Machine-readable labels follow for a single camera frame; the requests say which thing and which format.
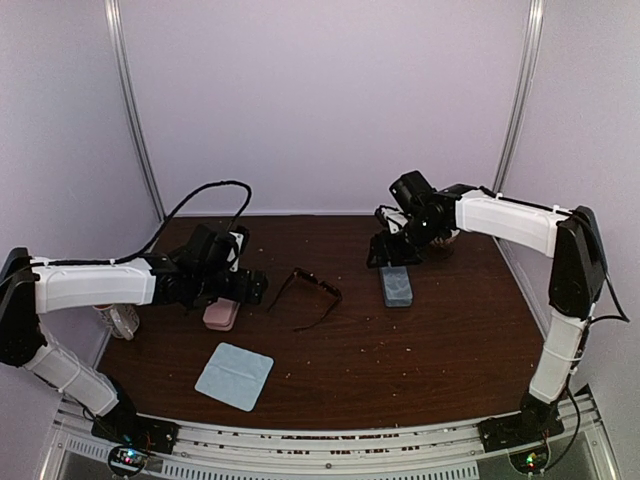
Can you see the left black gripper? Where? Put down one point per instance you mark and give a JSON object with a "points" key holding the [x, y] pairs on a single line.
{"points": [[241, 293]]}

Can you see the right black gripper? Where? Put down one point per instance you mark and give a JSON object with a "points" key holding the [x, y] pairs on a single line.
{"points": [[386, 251]]}

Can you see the grey-blue glasses case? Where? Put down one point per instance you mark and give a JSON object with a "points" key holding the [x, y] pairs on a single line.
{"points": [[396, 287]]}

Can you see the pink glasses case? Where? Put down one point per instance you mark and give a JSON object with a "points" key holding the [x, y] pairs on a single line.
{"points": [[221, 315]]}

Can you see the dark sunglasses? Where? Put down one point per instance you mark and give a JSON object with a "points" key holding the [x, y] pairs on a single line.
{"points": [[304, 287]]}

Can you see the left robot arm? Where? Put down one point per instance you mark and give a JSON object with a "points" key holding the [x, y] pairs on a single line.
{"points": [[195, 275]]}

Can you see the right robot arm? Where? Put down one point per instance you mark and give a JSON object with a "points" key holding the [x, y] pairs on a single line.
{"points": [[570, 238]]}

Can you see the white ceramic bowl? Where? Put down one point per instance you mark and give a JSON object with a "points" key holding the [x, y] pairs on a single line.
{"points": [[442, 247]]}

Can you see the left light blue cloth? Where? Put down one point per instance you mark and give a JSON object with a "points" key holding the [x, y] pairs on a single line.
{"points": [[234, 376]]}

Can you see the patterned mug orange inside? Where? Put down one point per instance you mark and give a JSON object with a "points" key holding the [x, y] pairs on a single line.
{"points": [[121, 320]]}

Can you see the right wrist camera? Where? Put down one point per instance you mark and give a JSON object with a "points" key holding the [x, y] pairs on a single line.
{"points": [[392, 218]]}

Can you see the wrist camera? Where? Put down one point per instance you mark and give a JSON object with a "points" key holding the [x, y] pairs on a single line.
{"points": [[392, 218], [240, 238]]}

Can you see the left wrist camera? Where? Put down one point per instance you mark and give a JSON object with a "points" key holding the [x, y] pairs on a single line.
{"points": [[240, 238]]}

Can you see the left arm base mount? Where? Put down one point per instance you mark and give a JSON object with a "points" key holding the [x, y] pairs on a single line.
{"points": [[133, 451]]}

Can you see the aluminium front rail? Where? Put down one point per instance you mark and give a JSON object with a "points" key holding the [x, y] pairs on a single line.
{"points": [[442, 451]]}

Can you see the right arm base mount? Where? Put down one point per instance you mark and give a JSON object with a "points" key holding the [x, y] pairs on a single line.
{"points": [[515, 435]]}

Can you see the right aluminium frame post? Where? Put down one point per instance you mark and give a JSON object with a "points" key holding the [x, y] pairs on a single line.
{"points": [[527, 69]]}

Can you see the aluminium frame post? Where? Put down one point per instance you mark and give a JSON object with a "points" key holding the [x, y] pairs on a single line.
{"points": [[116, 32], [527, 69]]}

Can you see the left aluminium frame post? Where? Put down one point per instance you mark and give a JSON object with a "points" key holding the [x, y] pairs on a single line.
{"points": [[116, 32]]}

